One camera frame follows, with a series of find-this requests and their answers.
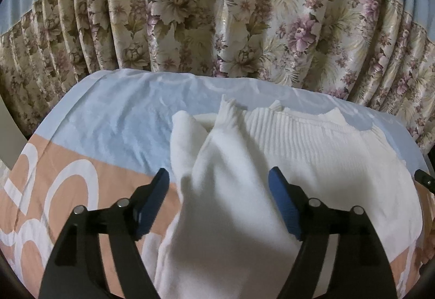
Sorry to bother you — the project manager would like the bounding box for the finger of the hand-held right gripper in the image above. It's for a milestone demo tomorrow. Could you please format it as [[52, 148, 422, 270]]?
[[415, 168, 435, 195]]

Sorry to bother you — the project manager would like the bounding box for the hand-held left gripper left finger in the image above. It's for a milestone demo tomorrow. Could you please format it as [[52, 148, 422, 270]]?
[[38, 168, 170, 299]]

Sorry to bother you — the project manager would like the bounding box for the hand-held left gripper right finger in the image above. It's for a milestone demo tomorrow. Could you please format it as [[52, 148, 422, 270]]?
[[268, 166, 397, 299]]

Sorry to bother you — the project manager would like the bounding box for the white knit sweater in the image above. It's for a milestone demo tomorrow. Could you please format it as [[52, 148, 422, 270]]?
[[153, 94, 425, 299]]

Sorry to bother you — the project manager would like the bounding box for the beige flat board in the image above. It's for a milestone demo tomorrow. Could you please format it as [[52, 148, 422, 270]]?
[[0, 105, 21, 171]]

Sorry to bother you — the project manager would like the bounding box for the blue and floral curtain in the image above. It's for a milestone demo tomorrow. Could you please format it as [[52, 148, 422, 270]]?
[[0, 0, 435, 153]]

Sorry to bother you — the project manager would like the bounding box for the orange and blue ring-print blanket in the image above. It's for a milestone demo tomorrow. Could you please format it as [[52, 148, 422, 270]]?
[[0, 69, 435, 299]]

